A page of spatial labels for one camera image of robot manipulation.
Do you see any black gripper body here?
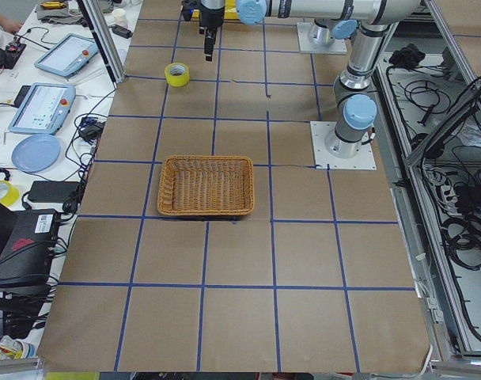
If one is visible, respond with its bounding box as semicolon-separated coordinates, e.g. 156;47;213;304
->
199;0;225;36

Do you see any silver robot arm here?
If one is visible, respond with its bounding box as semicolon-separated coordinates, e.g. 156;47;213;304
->
326;22;398;159
181;0;419;62

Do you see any spare yellow tape roll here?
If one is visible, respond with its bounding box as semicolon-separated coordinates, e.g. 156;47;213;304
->
0;180;20;207

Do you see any white paper cup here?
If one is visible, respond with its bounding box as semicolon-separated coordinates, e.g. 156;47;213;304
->
112;8;128;28

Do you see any upper teach pendant tablet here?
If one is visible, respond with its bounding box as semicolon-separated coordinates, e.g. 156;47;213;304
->
34;33;99;78

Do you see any teach pendant tablet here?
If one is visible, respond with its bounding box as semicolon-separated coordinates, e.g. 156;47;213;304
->
34;33;99;78
8;82;76;135

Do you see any brown wicker basket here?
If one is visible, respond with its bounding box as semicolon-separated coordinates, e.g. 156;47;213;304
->
157;155;255;217

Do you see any lower teach pendant tablet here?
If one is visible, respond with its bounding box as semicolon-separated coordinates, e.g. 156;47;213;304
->
8;82;76;135

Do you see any light blue plate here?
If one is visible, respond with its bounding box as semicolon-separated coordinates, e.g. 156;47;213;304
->
11;135;61;173

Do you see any black power adapter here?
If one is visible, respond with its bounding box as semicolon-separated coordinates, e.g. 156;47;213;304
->
28;180;79;203

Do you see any black computer box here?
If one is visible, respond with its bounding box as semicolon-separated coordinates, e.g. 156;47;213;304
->
0;203;60;288

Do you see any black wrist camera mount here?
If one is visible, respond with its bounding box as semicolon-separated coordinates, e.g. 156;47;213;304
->
181;0;199;21

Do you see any aluminium frame post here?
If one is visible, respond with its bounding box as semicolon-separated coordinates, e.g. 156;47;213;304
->
78;0;126;84

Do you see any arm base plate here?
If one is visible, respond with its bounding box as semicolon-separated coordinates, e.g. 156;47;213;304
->
297;22;347;55
310;121;377;170

